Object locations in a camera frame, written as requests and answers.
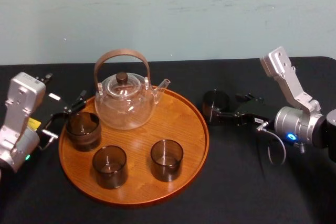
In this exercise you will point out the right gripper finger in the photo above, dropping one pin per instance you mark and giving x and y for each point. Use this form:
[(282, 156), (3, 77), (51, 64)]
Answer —
[(228, 116), (249, 97)]

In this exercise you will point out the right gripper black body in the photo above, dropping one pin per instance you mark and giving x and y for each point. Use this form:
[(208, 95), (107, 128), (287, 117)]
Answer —
[(258, 113)]

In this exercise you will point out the smoked glass cup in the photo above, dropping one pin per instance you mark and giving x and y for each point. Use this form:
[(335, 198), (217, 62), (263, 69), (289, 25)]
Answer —
[(215, 100), (166, 169), (84, 140), (110, 174)]

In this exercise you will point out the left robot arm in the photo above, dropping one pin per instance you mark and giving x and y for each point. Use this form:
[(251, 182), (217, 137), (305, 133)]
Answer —
[(18, 119)]

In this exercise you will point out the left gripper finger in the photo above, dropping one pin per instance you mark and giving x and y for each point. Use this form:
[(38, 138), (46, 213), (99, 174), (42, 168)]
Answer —
[(45, 78), (77, 102)]

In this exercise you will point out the glass teapot lid, wooden knob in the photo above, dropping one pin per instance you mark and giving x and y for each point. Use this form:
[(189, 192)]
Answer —
[(121, 78)]

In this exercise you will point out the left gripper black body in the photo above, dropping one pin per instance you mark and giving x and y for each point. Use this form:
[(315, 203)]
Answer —
[(51, 107)]

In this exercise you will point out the black table cloth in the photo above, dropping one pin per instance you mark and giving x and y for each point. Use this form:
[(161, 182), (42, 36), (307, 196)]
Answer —
[(236, 187)]

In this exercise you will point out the round wooden tray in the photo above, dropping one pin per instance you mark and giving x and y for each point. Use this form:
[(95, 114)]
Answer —
[(139, 192)]

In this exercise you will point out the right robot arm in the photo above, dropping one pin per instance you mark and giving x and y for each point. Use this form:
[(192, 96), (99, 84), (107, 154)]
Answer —
[(296, 121)]

